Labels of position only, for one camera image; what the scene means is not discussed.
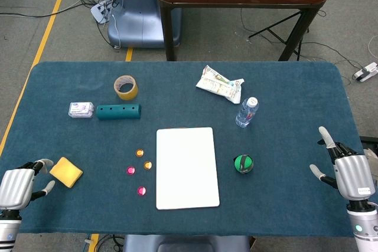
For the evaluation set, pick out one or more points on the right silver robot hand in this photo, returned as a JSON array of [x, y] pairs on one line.
[[353, 175]]

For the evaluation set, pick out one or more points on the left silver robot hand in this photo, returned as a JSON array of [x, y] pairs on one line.
[[16, 187]]

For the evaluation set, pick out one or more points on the pink token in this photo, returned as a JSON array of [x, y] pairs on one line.
[[130, 170], [141, 191]]

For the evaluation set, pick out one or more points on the orange token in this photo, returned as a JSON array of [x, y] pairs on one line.
[[139, 153], [147, 165]]

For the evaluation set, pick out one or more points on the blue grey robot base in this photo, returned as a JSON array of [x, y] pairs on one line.
[[186, 244]]

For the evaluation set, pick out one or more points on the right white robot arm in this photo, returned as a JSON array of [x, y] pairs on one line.
[[364, 228]]

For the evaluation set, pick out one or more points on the black equipment case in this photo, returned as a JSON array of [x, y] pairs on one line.
[[370, 139]]

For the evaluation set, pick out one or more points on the yellow sponge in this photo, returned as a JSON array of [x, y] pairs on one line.
[[66, 172]]

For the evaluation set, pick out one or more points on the blue felt table cover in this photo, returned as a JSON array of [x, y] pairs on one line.
[[88, 134]]

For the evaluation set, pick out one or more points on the small white purple box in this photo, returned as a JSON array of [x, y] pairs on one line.
[[81, 110]]

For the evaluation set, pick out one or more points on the white power strip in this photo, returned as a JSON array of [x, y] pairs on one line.
[[366, 72], [99, 11]]

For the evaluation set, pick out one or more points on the clear water bottle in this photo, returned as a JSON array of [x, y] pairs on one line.
[[246, 112]]

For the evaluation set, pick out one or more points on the teal cylinder block with holes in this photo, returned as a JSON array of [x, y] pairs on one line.
[[119, 111]]

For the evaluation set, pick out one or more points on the yellow tape roll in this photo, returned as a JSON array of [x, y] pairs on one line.
[[127, 94]]

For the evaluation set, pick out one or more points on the white snack bag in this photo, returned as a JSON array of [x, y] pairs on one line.
[[220, 83]]

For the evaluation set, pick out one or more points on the white magnetic board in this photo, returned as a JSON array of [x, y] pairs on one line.
[[187, 169]]

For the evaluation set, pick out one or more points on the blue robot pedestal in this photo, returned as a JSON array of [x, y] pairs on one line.
[[133, 13]]

